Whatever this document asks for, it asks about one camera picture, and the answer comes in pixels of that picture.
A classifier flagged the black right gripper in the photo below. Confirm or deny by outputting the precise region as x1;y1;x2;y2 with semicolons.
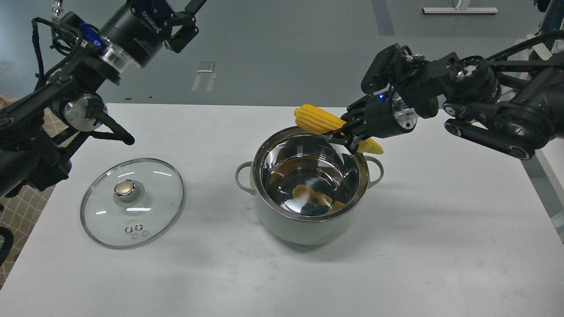
329;92;419;154

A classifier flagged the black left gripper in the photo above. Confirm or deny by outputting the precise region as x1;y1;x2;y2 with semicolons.
99;0;206;68

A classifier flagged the yellow corn cob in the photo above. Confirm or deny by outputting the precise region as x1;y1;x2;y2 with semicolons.
293;104;383;155

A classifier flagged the glass pot lid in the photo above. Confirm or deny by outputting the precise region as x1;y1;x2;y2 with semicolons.
79;157;185;249

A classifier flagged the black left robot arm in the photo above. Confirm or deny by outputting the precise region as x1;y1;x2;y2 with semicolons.
0;0;205;197

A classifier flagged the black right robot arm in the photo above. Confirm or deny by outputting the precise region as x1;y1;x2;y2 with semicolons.
324;30;564;160

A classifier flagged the pale green steel pot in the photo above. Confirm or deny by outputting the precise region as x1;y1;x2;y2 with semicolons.
234;126;384;246

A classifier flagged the white and blue chair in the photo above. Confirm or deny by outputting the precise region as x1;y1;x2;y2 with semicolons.
528;0;564;60

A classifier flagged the beige checkered cloth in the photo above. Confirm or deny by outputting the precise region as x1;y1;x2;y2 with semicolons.
0;95;67;288

